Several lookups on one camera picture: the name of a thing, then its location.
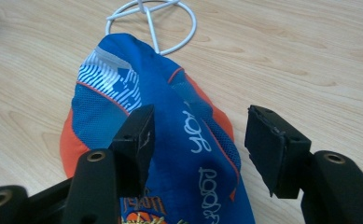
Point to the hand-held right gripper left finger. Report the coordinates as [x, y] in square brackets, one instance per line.
[129, 155]

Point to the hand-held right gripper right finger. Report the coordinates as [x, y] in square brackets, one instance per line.
[282, 155]

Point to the blue orange sports jersey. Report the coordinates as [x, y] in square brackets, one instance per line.
[173, 124]

